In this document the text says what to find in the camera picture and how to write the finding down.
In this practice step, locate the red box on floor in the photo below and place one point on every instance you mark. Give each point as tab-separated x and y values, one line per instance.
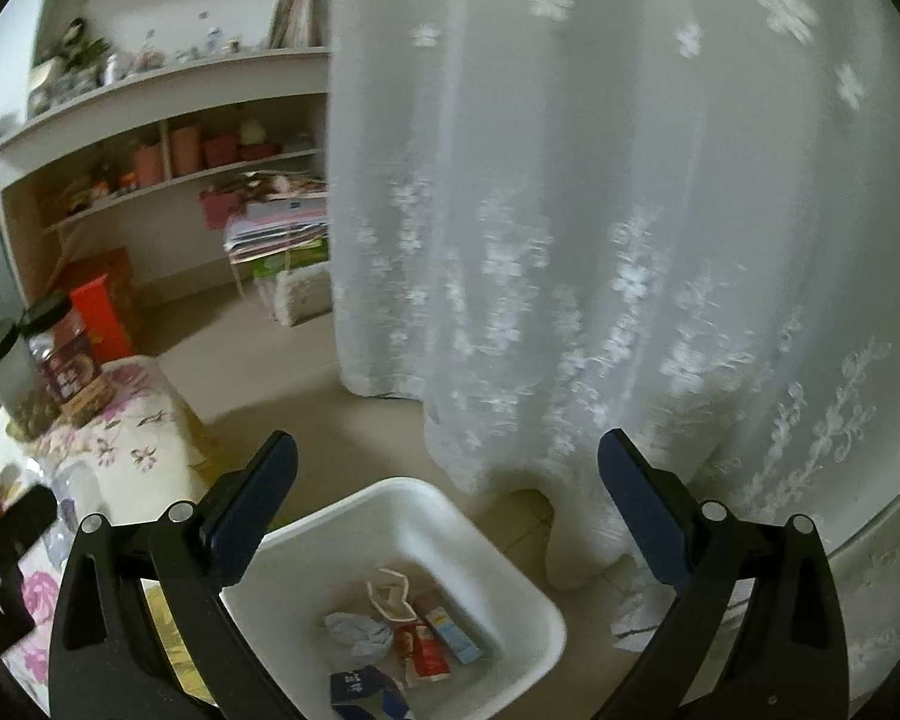
102	289

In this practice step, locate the white trash bin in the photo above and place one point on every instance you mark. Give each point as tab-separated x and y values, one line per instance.
373	554

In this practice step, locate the purple label snack jar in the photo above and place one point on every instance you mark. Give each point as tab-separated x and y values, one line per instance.
57	338

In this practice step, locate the red cardboard carton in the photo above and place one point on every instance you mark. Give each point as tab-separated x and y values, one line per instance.
420	654

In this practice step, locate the white lace curtain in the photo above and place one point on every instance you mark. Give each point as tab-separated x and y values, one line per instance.
680	218

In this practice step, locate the white paper ball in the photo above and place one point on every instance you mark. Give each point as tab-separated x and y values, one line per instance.
365	640

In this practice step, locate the blue cardboard box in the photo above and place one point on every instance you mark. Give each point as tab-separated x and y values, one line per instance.
367	694

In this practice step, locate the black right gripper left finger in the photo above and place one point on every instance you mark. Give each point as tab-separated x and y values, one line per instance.
107	660

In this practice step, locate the white bookshelf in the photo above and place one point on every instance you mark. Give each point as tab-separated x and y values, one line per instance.
136	108

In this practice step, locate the floral tablecloth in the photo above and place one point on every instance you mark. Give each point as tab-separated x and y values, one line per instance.
141	454

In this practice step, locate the white fluffy cushion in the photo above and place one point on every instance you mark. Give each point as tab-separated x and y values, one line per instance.
302	294

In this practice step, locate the stack of magazines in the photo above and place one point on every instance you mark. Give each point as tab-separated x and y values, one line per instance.
280	221

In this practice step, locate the clear jar with nuts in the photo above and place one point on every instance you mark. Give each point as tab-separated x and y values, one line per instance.
29	405

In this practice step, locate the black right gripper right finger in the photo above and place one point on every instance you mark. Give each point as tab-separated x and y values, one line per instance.
789	659

